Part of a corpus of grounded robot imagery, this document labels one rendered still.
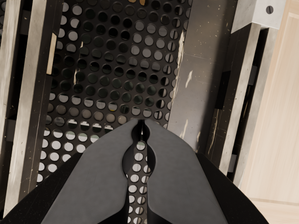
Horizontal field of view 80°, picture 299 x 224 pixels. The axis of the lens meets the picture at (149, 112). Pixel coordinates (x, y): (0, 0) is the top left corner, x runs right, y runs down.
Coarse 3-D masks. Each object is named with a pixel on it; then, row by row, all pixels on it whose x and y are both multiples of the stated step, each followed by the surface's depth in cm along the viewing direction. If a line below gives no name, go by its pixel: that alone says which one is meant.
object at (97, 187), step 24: (96, 144) 10; (120, 144) 10; (96, 168) 8; (120, 168) 8; (72, 192) 7; (96, 192) 7; (120, 192) 7; (48, 216) 6; (72, 216) 6; (96, 216) 6; (120, 216) 6
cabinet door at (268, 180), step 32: (288, 0) 40; (288, 32) 42; (288, 64) 42; (288, 96) 43; (256, 128) 43; (288, 128) 44; (256, 160) 44; (288, 160) 45; (256, 192) 45; (288, 192) 46
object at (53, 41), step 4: (52, 36) 34; (56, 36) 36; (52, 40) 34; (52, 44) 35; (52, 48) 35; (52, 52) 35; (52, 56) 36; (48, 60) 35; (52, 60) 36; (48, 64) 35; (52, 64) 36; (48, 68) 35; (48, 72) 35
